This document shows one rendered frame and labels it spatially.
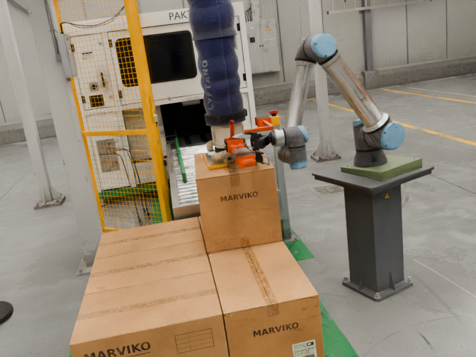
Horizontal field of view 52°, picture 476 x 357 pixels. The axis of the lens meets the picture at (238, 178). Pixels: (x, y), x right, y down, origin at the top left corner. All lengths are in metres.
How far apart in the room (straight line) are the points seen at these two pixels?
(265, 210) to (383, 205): 0.77
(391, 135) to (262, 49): 9.32
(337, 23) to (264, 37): 1.95
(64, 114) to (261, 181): 1.81
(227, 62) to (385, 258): 1.47
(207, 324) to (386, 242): 1.38
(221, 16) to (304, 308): 1.45
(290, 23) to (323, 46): 9.83
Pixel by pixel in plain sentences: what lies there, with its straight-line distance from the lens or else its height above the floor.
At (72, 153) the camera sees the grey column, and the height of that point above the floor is 0.93.
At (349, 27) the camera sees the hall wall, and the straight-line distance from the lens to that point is 12.83.
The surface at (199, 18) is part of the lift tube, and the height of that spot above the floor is 1.70.
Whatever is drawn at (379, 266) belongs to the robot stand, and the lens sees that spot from 3.03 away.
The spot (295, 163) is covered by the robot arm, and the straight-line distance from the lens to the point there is 2.48.
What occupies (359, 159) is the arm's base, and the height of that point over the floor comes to 0.84.
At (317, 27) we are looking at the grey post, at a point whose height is 1.61.
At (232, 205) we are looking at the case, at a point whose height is 0.78.
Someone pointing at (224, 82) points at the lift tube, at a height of 1.37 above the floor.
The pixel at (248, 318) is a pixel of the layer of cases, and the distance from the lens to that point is 2.03.
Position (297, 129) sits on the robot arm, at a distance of 2.47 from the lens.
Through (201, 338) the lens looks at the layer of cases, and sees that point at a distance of 2.04.
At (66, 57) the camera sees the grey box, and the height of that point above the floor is 1.61.
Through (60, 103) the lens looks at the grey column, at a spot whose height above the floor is 1.30.
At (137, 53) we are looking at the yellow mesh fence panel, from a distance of 3.72.
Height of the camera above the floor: 1.57
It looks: 16 degrees down
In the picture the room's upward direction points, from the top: 7 degrees counter-clockwise
